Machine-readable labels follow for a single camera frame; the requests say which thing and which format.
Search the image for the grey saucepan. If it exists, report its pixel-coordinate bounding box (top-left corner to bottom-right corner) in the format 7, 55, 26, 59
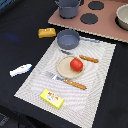
57, 29, 98, 50

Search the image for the orange bread loaf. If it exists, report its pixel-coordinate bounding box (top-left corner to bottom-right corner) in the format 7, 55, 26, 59
38, 28, 56, 38

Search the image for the white toy fish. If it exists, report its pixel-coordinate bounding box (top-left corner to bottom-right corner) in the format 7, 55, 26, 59
10, 64, 32, 77

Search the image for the round wooden plate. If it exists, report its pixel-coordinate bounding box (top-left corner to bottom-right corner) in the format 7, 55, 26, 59
56, 55, 84, 79

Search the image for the red tomato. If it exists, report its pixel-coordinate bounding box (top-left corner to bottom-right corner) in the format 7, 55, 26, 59
70, 58, 83, 71

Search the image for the yellow butter box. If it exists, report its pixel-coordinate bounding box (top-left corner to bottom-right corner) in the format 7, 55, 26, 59
40, 89, 64, 109

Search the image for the woven beige placemat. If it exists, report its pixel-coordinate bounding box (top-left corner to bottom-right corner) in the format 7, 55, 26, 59
15, 37, 116, 128

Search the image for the grey cooking pot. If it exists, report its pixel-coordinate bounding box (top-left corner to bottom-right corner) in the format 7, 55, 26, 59
56, 0, 81, 19

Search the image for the pink toy stove board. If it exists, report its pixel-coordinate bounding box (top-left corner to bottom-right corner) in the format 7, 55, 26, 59
48, 0, 128, 43

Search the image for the beige bowl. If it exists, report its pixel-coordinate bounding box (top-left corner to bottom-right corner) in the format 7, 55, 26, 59
116, 4, 128, 30

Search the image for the wooden handled fork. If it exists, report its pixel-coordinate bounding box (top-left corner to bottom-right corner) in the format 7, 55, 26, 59
46, 72, 87, 90

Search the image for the wooden handled knife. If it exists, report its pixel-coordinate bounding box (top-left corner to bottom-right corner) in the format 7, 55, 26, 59
60, 50, 99, 63

